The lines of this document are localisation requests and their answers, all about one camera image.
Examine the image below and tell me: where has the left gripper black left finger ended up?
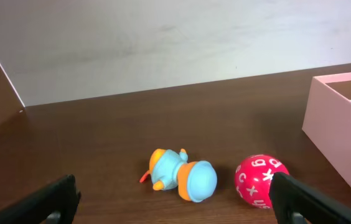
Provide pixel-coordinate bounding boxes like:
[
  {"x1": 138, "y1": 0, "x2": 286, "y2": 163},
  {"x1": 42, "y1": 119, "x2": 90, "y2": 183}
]
[{"x1": 0, "y1": 175, "x2": 81, "y2": 223}]

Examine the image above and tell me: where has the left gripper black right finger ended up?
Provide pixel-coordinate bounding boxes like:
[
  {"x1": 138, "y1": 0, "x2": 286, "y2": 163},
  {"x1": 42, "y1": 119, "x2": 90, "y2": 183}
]
[{"x1": 269, "y1": 172, "x2": 351, "y2": 224}]

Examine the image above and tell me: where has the red ball with white letters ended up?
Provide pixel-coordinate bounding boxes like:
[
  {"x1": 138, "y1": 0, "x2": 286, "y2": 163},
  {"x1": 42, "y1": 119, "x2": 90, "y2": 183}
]
[{"x1": 235, "y1": 154, "x2": 289, "y2": 209}]

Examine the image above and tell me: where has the white open cardboard box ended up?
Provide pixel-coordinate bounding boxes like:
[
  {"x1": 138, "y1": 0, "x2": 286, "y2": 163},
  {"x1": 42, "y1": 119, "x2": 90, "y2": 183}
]
[{"x1": 302, "y1": 72, "x2": 351, "y2": 187}]

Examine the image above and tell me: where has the blue and orange toy figure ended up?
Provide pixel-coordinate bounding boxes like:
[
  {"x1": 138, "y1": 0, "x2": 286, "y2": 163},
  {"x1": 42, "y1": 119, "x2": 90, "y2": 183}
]
[{"x1": 139, "y1": 149, "x2": 217, "y2": 203}]

